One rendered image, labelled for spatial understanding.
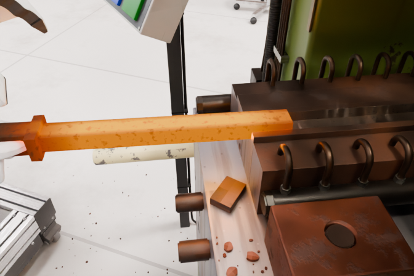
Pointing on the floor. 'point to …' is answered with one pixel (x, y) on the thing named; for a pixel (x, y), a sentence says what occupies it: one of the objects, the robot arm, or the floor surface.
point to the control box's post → (177, 92)
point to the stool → (258, 1)
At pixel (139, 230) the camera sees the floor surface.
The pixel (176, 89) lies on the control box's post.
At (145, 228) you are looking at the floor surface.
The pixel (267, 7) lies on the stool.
